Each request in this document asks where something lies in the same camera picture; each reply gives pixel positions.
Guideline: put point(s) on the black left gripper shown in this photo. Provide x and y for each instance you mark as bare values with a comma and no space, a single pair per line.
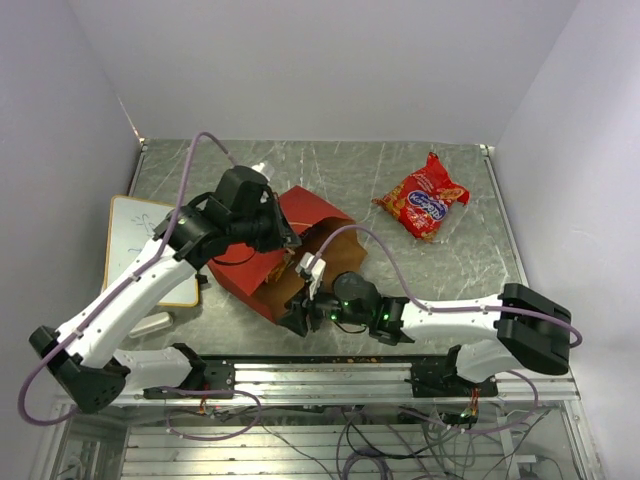
282,235

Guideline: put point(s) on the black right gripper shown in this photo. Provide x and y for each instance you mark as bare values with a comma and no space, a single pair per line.
295,315

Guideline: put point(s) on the red paper bag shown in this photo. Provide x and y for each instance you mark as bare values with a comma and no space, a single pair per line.
265,282

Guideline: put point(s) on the red cookie snack packet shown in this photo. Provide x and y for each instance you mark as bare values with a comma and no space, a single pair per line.
423,199

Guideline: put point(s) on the yellow snack sachet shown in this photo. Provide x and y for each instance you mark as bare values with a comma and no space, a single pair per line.
276,273

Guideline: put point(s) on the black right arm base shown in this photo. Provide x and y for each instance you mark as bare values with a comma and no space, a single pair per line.
432,379

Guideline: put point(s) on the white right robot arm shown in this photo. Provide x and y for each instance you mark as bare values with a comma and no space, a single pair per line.
515,329

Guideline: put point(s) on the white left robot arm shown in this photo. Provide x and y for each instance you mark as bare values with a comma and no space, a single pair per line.
84,353

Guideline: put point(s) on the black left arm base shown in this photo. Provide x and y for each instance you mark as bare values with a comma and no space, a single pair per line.
215,379

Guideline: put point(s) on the silver whiteboard eraser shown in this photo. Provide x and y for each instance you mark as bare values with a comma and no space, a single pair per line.
151,324

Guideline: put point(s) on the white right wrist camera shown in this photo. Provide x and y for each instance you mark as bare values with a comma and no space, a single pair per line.
311,269

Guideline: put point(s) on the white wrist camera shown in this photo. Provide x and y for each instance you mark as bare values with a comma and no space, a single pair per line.
265,169
311,269

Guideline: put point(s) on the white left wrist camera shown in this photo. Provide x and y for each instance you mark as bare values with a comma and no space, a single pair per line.
265,169

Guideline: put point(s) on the aluminium front frame rail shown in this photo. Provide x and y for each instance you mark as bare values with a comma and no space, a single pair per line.
348,381

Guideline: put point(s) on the small whiteboard yellow frame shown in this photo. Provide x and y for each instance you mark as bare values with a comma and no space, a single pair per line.
131,223

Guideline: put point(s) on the aluminium table edge rail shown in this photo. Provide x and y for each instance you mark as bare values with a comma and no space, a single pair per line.
487,152

